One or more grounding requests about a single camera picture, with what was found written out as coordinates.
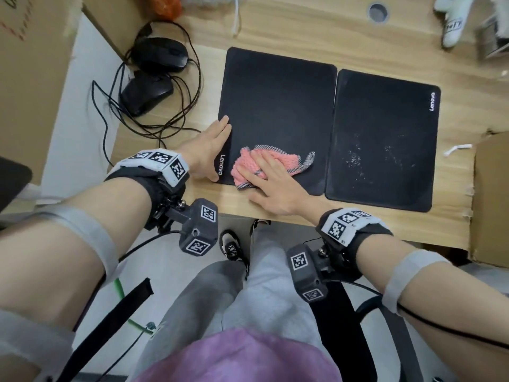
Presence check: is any person's left hand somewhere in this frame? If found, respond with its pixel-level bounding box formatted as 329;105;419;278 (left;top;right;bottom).
177;115;233;183

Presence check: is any person's right hand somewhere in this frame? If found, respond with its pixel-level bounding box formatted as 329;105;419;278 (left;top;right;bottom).
238;149;335;227

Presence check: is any pink cleaning cloth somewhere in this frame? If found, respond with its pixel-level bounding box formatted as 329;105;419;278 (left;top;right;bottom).
232;145;316;190

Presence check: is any black mouse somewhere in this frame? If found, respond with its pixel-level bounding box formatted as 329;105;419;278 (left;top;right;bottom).
119;71;174;118
130;37;189;74

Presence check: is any black mouse pad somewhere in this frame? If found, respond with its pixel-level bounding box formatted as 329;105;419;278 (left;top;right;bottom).
325;68;442;213
214;46;338;197

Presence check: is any person's right forearm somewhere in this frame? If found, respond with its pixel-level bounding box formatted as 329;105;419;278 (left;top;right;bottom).
356;236;509;382

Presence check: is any person's left forearm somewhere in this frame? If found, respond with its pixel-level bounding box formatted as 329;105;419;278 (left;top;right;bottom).
0;178;154;327

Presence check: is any person's purple shirt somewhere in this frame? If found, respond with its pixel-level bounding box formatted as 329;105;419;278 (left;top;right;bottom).
133;328;343;382

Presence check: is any black white sneaker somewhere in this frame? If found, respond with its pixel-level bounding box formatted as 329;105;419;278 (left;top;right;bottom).
218;229;249;275

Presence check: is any white board panel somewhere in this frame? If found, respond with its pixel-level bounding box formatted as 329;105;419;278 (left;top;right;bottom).
39;13;132;202

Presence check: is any orange juice bottle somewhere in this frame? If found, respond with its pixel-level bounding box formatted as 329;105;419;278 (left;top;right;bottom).
153;0;183;20

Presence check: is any cardboard box with round logo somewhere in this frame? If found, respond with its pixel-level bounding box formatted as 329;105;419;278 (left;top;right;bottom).
79;0;160;62

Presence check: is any small white twist tie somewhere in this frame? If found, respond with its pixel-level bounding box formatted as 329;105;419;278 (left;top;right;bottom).
443;143;473;157

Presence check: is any large cardboard box red-dotted label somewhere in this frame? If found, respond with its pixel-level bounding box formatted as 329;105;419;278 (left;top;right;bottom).
0;0;82;187

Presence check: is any cardboard box with dark writing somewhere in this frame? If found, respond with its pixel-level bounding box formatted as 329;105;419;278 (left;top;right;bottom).
469;131;509;269

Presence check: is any white controller with label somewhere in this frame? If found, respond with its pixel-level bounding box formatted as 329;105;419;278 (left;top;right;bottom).
433;0;475;49

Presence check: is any small open cardboard box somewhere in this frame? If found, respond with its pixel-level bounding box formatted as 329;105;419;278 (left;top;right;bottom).
475;0;509;60

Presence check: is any black wrist strap white marker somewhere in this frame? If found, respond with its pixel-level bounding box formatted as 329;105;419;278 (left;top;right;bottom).
104;149;191;231
315;207;393;281

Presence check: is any black wrist camera with markers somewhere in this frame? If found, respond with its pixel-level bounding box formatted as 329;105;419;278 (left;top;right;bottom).
165;197;220;257
286;244;331;303

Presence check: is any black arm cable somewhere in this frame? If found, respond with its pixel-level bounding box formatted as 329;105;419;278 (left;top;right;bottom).
330;274;509;351
73;230;182;333

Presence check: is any thin black cord with plug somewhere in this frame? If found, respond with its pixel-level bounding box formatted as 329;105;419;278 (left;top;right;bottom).
95;321;158;382

